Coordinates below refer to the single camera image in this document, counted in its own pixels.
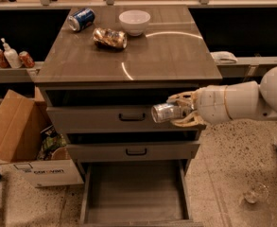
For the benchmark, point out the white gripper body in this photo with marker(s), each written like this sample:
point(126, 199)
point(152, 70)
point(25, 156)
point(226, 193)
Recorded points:
point(211, 104)

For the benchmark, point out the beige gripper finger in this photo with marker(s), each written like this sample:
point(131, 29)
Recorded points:
point(188, 119)
point(185, 99)

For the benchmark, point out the silver redbull can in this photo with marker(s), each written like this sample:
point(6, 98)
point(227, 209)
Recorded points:
point(165, 112)

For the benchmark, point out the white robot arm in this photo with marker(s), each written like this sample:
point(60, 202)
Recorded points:
point(252, 100)

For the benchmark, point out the middle grey drawer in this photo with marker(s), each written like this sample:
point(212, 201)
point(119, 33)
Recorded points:
point(145, 151)

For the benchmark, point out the grey drawer cabinet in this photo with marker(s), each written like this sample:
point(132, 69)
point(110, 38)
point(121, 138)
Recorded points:
point(170, 58)

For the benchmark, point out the crushed gold can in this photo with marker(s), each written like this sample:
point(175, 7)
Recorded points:
point(105, 37)

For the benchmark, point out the bottom open grey drawer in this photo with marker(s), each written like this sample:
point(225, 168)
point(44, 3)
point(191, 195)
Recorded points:
point(136, 194)

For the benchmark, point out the top grey drawer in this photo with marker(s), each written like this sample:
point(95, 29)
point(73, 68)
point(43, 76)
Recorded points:
point(89, 119)

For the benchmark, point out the blue pepsi can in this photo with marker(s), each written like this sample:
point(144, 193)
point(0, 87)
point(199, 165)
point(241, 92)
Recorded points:
point(81, 19)

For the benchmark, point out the red soda can right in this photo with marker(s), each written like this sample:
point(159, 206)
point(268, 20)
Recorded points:
point(26, 59)

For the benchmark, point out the red soda can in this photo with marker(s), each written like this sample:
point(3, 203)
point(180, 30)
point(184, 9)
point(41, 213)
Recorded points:
point(3, 62)
point(26, 59)

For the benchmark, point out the red soda can left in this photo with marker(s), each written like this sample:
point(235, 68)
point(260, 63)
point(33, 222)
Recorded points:
point(3, 62)

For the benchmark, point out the white folded cloth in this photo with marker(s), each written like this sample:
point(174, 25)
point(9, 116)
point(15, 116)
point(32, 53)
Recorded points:
point(222, 57)

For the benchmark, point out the white bowl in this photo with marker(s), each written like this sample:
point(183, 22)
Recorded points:
point(134, 22)

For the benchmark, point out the clear glass on floor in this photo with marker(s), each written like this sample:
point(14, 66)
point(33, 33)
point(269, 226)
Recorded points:
point(258, 192)

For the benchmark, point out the green snack bag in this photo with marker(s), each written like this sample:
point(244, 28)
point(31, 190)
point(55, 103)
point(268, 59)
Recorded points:
point(51, 140)

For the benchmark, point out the white printed cardboard box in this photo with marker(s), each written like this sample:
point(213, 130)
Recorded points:
point(48, 173)

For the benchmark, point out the brown cardboard box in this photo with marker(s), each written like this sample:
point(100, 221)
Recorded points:
point(21, 124)

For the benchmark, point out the white pump bottle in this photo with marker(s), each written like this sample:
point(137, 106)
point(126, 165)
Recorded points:
point(11, 55)

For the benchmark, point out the grey wall shelf rail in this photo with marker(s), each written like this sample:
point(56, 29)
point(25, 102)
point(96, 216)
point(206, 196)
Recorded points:
point(20, 75)

